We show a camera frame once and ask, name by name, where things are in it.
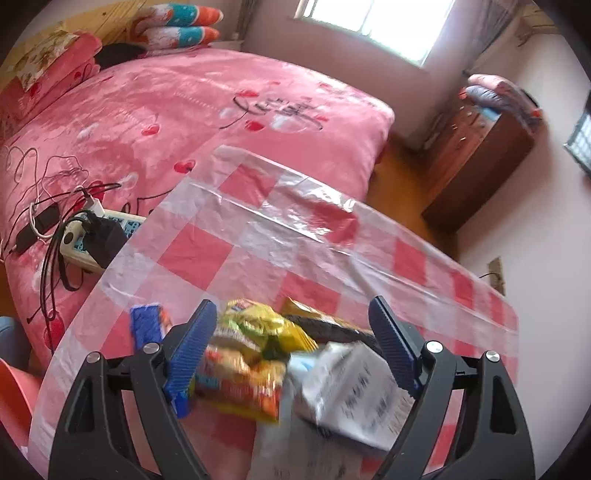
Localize yellow snack packet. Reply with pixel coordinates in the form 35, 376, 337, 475
194, 298, 319, 423

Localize blue tissue packet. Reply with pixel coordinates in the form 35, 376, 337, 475
130, 302, 174, 354

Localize teal orange roll pillow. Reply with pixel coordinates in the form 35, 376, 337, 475
131, 2, 225, 35
139, 25, 220, 51

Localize window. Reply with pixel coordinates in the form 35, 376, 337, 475
295, 0, 455, 68

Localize black power adapter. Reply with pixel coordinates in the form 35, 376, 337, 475
85, 213, 127, 268

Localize wall socket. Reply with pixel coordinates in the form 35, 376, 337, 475
488, 257, 506, 296

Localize black gold snack packet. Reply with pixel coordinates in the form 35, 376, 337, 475
281, 296, 384, 358

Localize floral cushion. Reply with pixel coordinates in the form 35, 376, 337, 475
9, 28, 77, 90

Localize brown wooden cabinet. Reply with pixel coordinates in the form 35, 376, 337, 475
421, 85, 539, 234

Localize white cable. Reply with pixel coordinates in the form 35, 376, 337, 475
7, 148, 93, 243

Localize black cable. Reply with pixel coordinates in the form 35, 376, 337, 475
25, 182, 123, 326

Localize black power bank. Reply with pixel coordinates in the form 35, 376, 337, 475
16, 205, 61, 254

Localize folded quilts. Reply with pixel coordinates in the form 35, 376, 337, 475
464, 74, 543, 127

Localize yellow wooden headboard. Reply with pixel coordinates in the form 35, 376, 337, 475
0, 0, 158, 88

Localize pink bed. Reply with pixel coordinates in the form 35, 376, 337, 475
0, 46, 395, 370

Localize blue grey cloth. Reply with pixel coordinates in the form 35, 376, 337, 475
0, 316, 31, 370

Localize black cloth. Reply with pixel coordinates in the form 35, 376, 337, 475
95, 42, 148, 72

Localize white power strip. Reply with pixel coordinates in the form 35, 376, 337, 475
60, 198, 145, 274

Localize grey printed snack bag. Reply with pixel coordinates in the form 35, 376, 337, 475
252, 340, 416, 480

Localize red folded blanket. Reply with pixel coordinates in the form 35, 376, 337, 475
0, 34, 102, 134

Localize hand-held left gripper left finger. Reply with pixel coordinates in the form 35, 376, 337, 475
48, 299, 218, 480

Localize grey curtain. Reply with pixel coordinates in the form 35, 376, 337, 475
464, 0, 532, 77
235, 0, 259, 42

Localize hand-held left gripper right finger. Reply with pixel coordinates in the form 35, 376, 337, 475
368, 295, 536, 480

